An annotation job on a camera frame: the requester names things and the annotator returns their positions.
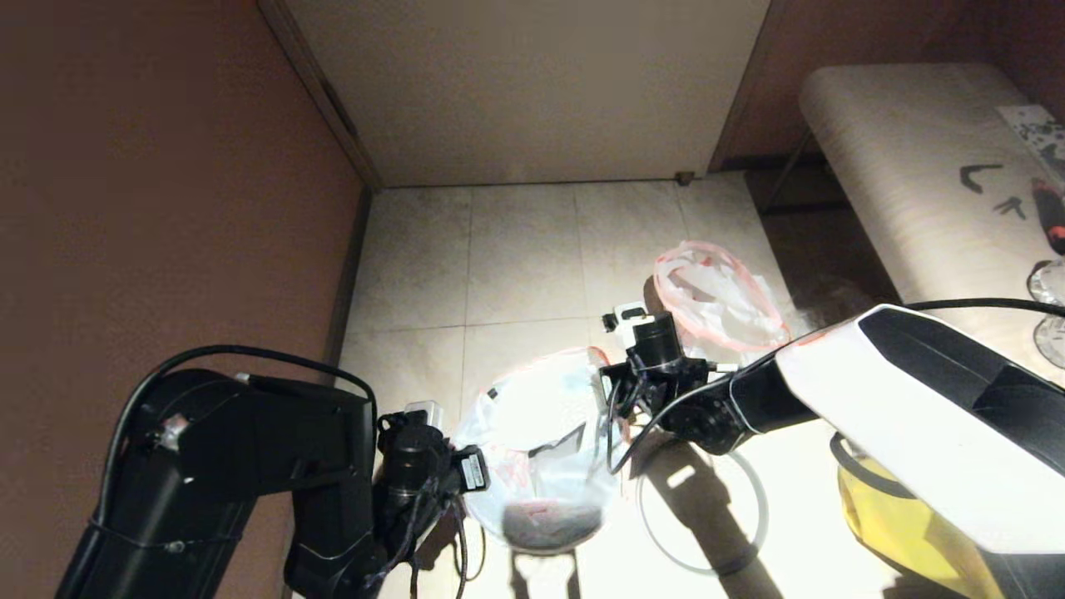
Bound black and red tool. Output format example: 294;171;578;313
1032;179;1065;257

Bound yellow plastic bag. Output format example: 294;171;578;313
836;464;999;599

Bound white patterned paper sheet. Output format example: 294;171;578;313
995;105;1065;174

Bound clear glass cup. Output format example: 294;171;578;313
1034;318;1065;371
1028;260;1065;304

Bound light wood table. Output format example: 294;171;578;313
799;63;1065;371

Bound grey bin rim ring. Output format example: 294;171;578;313
637;449;769;577

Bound white door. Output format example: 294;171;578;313
287;0;770;189

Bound black round trash bin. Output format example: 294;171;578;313
498;498;607;555

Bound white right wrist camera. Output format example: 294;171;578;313
602;301;651;334

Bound new white red-edged trash bag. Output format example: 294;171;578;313
453;348;635;552

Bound used white red-drawstring trash bag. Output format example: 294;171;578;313
653;240;791;355

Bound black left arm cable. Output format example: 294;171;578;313
100;344;489;599

